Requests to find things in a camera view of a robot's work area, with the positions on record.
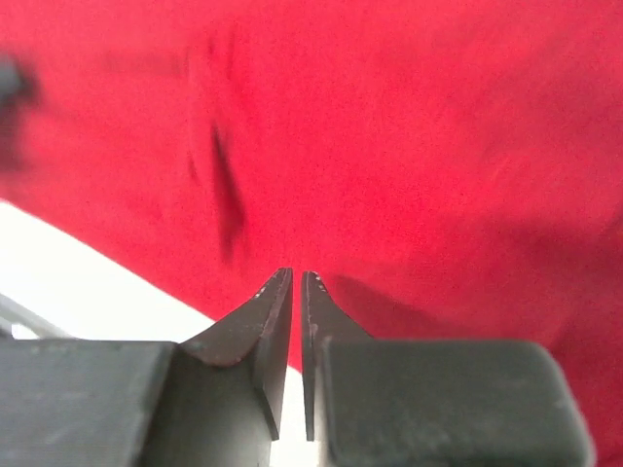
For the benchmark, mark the red t shirt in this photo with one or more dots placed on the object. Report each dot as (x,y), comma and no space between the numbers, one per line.
(450,168)

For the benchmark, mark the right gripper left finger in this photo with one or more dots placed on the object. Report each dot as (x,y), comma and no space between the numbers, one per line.
(213,400)

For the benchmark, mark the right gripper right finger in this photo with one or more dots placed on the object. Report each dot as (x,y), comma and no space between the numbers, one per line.
(374,402)

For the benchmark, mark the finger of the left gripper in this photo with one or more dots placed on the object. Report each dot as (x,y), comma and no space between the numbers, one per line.
(18,91)

